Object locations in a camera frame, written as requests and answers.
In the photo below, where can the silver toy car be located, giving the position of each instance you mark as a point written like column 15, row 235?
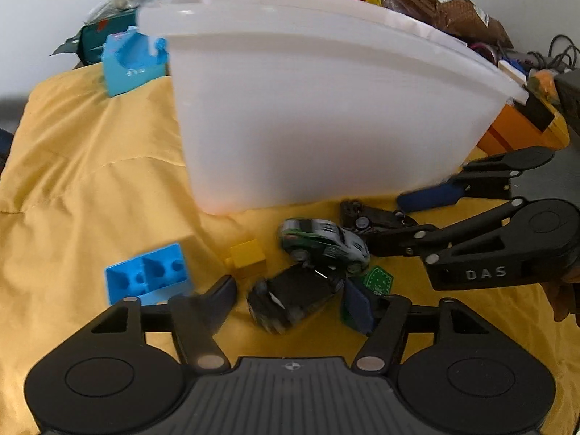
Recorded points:
column 326, row 242

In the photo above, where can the person's right hand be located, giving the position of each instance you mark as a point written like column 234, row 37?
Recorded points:
column 564, row 301

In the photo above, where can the white plastic bin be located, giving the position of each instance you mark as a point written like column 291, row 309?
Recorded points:
column 317, row 122

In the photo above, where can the torn blue carton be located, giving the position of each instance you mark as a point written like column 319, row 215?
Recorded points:
column 131, row 68

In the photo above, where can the blue toy block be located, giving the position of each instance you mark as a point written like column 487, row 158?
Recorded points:
column 149, row 272

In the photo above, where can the yellow object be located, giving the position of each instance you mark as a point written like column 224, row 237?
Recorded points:
column 543, row 84

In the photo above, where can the yellow blanket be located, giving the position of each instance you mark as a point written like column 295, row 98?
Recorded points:
column 90, row 190

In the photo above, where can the small yellow toy block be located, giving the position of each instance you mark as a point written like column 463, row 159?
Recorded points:
column 247, row 258

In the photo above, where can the orange box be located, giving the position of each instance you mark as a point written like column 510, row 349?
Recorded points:
column 512, row 131

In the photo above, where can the teal box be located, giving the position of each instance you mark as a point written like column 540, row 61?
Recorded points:
column 93, row 38

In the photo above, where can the black toy car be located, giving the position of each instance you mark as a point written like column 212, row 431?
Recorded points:
column 294, row 297
column 376, row 217

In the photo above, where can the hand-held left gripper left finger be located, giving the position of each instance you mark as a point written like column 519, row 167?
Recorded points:
column 222, row 294

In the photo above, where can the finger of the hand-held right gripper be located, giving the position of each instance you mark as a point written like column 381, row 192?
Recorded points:
column 398, row 241
column 430, row 195

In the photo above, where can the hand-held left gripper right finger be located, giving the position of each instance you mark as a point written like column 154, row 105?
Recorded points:
column 358, row 306

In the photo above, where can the brown woven packet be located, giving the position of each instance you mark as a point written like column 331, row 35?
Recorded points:
column 444, row 7

